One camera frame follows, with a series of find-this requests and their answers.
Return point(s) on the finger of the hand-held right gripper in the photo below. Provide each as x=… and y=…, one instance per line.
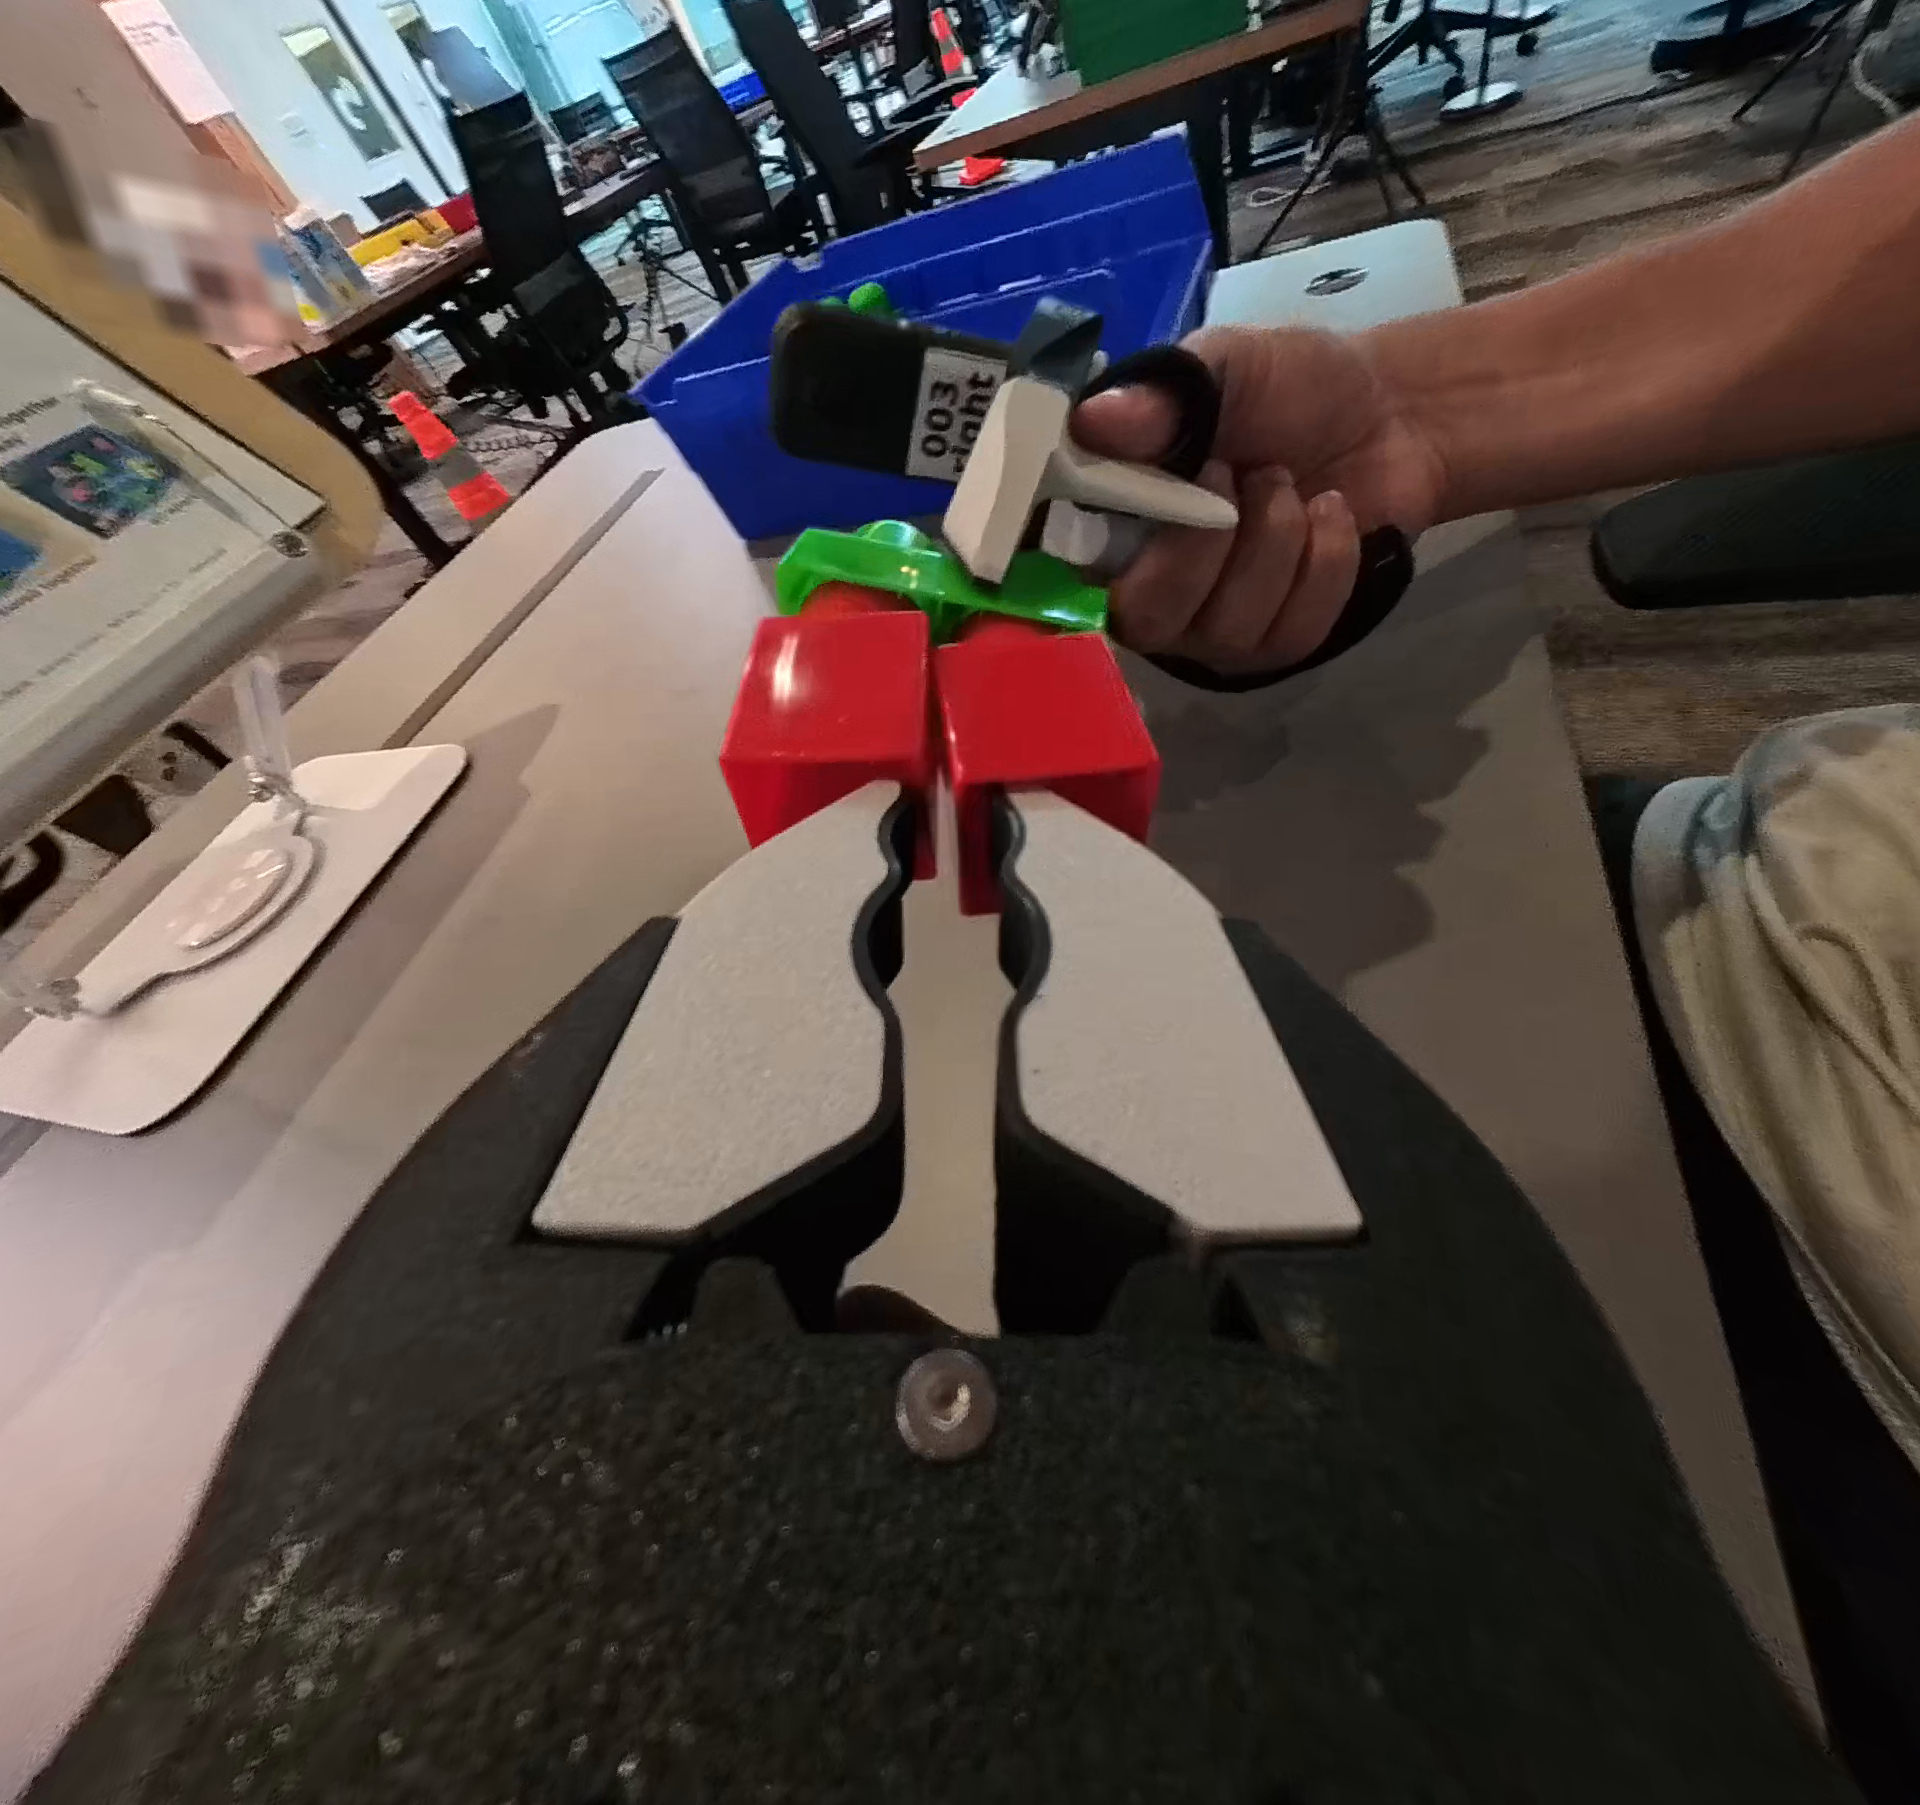
x=1004, y=484

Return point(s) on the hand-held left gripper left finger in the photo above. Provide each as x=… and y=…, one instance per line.
x=735, y=1069

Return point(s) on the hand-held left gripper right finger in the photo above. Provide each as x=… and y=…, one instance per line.
x=1170, y=1069

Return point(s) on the green two-stud toy block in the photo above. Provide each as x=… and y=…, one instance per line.
x=862, y=302
x=901, y=580

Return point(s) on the blue plastic bin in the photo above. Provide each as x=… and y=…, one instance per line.
x=720, y=394
x=1050, y=210

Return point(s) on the red single-stud toy block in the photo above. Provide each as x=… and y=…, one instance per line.
x=823, y=712
x=1050, y=726

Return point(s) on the person's right forearm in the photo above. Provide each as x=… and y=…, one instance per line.
x=1649, y=366

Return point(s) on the orange traffic cone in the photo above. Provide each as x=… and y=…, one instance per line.
x=943, y=43
x=459, y=477

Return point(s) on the silver laptop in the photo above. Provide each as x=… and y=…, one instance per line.
x=1348, y=284

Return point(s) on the wooden table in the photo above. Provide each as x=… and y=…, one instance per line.
x=1140, y=79

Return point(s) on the person's beige trousers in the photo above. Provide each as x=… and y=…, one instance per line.
x=1800, y=1010

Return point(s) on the white paper notice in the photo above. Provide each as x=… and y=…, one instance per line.
x=164, y=58

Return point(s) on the printed instruction sheet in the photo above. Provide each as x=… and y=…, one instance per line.
x=90, y=590

